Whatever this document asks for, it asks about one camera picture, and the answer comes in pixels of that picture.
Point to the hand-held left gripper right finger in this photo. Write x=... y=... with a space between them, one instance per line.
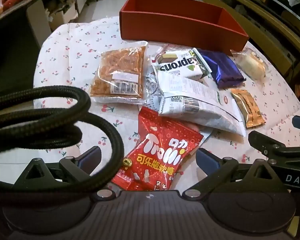
x=207 y=160

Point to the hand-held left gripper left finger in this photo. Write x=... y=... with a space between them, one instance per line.
x=88 y=158

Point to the red gummy candy bag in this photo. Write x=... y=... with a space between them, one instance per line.
x=160 y=142

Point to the purple foil packet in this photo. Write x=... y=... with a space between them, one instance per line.
x=222 y=67

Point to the white wafer packet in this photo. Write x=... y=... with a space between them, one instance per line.
x=180 y=67

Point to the clear packet of orange crisps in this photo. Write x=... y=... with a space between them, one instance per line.
x=120 y=65

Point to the pink snack packet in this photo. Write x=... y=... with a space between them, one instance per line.
x=168 y=48

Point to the red cardboard box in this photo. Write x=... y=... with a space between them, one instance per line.
x=165 y=27

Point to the small orange-brown packet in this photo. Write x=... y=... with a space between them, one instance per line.
x=247 y=107

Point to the large white printed bag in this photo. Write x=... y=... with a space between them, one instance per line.
x=210 y=100

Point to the cream bun in clear wrapper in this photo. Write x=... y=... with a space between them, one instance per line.
x=252 y=63

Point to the wooden bench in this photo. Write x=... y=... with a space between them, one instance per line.
x=272 y=22

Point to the cherry print tablecloth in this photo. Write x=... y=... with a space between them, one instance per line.
x=77 y=55

